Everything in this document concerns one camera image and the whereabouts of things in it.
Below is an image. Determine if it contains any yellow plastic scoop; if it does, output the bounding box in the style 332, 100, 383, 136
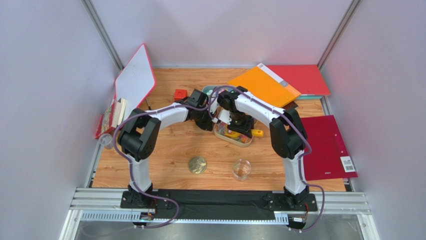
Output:
224, 129, 264, 139

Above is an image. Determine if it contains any beige tray of star candies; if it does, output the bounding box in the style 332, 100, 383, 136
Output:
213, 121, 253, 148

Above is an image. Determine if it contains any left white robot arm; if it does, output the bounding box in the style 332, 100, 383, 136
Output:
114, 89, 214, 198

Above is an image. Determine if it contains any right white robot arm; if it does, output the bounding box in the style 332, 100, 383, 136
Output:
217, 86, 309, 204

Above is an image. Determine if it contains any grey tray of round candies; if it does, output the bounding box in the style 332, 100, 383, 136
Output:
202, 85, 219, 98

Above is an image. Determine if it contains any red cube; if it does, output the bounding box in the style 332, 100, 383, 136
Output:
173, 89, 188, 101

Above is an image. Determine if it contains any orange folder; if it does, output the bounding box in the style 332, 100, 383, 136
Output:
227, 63, 301, 108

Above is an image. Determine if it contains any clear glass jar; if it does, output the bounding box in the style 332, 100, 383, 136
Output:
232, 159, 252, 182

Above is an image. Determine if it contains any gold round lid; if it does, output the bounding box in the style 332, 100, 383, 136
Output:
188, 156, 207, 175

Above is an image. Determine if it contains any red folder at back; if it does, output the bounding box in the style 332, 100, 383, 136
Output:
267, 64, 331, 99

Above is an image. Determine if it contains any stack of books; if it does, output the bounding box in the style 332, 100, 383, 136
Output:
94, 98, 127, 139

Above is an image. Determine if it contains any dark red folder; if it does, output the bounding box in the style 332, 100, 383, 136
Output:
301, 115, 358, 181

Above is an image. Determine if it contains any clear plastic cup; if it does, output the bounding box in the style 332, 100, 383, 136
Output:
98, 133, 114, 149

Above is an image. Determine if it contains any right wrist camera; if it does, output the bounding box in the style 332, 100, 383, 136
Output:
212, 109, 232, 125

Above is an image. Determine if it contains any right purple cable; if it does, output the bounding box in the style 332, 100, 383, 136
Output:
207, 85, 325, 233

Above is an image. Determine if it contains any purple cable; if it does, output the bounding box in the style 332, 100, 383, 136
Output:
113, 96, 214, 229
207, 85, 325, 233

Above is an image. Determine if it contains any white board with red frame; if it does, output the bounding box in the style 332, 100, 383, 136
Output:
115, 43, 157, 119

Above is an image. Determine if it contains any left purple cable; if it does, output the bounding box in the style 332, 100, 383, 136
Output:
113, 96, 214, 229

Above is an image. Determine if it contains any aluminium rail frame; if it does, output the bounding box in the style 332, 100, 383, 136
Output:
60, 188, 379, 240

